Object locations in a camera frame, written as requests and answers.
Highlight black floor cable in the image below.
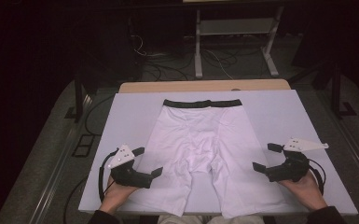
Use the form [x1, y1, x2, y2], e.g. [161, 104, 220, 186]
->
[62, 176, 90, 224]
[83, 94, 116, 136]

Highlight thin white cable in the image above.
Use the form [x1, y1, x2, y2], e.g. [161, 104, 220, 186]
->
[131, 35, 147, 58]

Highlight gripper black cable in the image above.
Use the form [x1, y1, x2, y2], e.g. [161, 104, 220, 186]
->
[98, 148, 120, 203]
[307, 158, 327, 196]

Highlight black metal stand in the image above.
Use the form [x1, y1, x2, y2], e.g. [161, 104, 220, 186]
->
[292, 60, 358, 119]
[64, 71, 99, 123]

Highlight person's legs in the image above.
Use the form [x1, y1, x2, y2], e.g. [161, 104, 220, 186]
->
[157, 214, 265, 224]

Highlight white metal stand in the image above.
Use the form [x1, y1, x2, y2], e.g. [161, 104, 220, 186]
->
[194, 5, 285, 79]

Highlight person's right hand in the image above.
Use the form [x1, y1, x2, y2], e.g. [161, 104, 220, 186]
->
[278, 169, 328, 213]

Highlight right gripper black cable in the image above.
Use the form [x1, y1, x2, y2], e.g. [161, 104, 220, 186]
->
[307, 158, 327, 196]

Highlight tangle of black floor cables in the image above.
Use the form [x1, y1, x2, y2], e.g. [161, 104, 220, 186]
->
[143, 49, 262, 82]

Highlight white shorts with black waistband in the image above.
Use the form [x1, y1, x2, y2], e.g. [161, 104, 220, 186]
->
[122, 98, 288, 219]

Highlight white floor cable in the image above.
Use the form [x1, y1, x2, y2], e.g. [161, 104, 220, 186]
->
[201, 48, 235, 80]

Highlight metal floor rail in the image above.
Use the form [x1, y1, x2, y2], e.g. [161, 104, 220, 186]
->
[316, 90, 359, 188]
[27, 92, 94, 224]

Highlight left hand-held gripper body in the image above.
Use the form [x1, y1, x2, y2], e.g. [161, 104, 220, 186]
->
[106, 144, 154, 189]

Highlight wooden table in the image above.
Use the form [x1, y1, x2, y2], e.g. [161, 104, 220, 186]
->
[118, 78, 292, 94]

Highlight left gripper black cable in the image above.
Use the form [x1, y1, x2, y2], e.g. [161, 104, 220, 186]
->
[98, 148, 120, 203]

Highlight person's left hand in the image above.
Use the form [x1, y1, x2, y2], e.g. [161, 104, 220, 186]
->
[99, 175, 139, 215]

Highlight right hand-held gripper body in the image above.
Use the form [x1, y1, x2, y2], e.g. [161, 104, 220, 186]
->
[265, 138, 330, 183]

